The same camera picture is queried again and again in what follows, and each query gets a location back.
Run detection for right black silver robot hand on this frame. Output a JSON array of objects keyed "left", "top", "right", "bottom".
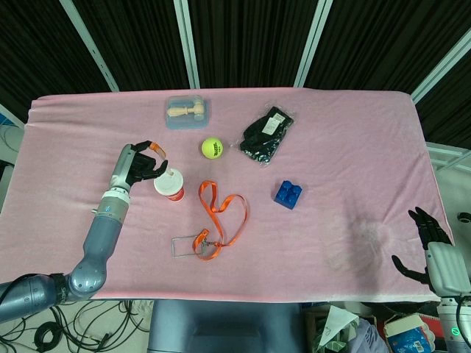
[{"left": 391, "top": 206, "right": 466, "bottom": 297}]

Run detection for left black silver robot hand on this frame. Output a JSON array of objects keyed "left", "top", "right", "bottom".
[{"left": 108, "top": 140, "right": 169, "bottom": 193}]

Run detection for clear tube with orange liquid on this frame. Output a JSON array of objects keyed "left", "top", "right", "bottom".
[{"left": 149, "top": 143, "right": 175, "bottom": 175}]

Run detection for white and red cup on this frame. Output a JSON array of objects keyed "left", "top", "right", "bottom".
[{"left": 153, "top": 167, "right": 186, "bottom": 204}]

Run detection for wooden toy hammer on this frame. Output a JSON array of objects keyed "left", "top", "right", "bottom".
[{"left": 166, "top": 103, "right": 205, "bottom": 121}]

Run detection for wooden toy in clear box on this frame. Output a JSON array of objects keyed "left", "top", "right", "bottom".
[{"left": 164, "top": 95, "right": 212, "bottom": 130}]

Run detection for blue white cardboard box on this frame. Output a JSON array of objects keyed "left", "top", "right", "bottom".
[{"left": 383, "top": 313, "right": 437, "bottom": 353}]

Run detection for yellow-green tennis ball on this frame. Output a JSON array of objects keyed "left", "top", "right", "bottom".
[{"left": 201, "top": 137, "right": 224, "bottom": 160}]

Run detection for clear badge holder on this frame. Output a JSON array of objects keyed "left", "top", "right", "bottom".
[{"left": 171, "top": 235, "right": 204, "bottom": 260}]

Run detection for white paper sheet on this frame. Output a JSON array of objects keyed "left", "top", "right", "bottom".
[{"left": 318, "top": 304, "right": 355, "bottom": 349}]

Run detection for black gloves in plastic bag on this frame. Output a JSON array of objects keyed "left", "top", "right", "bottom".
[{"left": 230, "top": 105, "right": 297, "bottom": 169}]

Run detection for pink tablecloth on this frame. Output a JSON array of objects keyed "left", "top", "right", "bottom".
[{"left": 0, "top": 86, "right": 456, "bottom": 304}]

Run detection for blue toy building block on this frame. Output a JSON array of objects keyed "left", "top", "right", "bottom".
[{"left": 272, "top": 179, "right": 308, "bottom": 210}]

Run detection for orange lanyard with clip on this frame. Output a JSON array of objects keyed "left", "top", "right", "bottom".
[{"left": 193, "top": 180, "right": 248, "bottom": 262}]

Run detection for black cables on floor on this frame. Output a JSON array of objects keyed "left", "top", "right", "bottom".
[{"left": 0, "top": 299, "right": 149, "bottom": 353}]

